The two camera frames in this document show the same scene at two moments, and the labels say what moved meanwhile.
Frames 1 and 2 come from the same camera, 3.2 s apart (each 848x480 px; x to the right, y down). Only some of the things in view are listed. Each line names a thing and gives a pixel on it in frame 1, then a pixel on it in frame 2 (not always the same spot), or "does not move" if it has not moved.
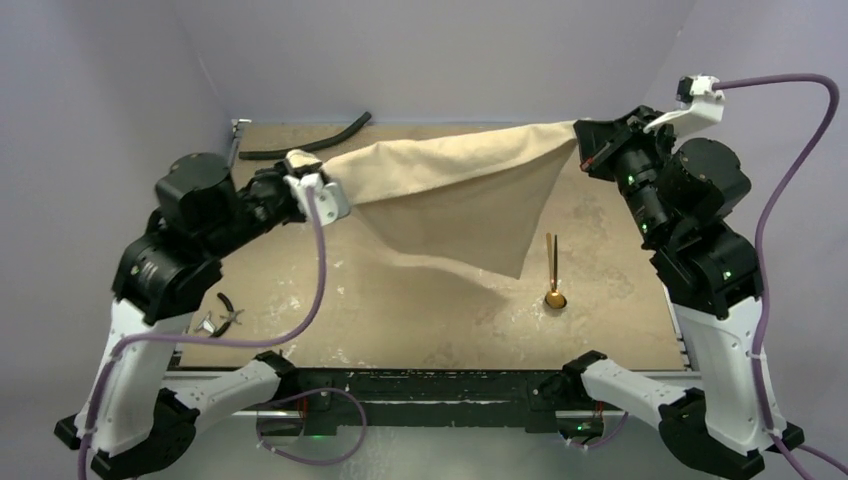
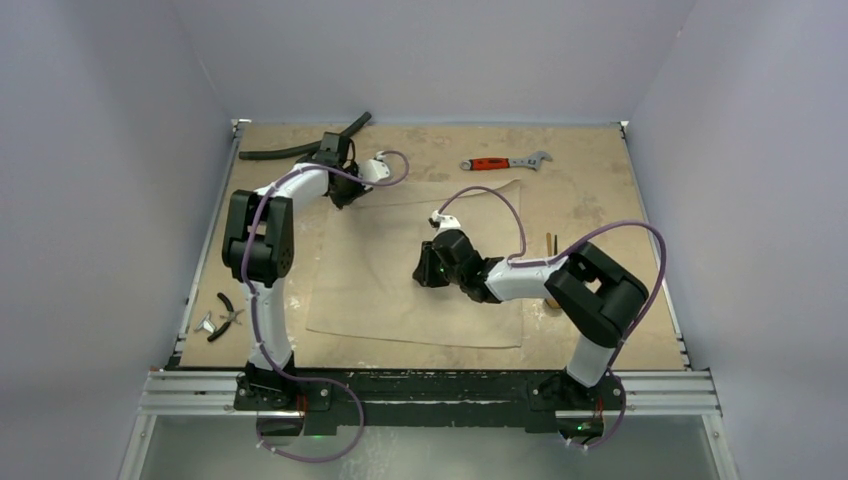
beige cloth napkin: [470, 194] -> [363, 265]
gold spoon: [555, 298] does not move
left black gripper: [277, 172] -> [360, 190]
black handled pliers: [230, 318] does not move
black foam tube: [357, 126] does not move
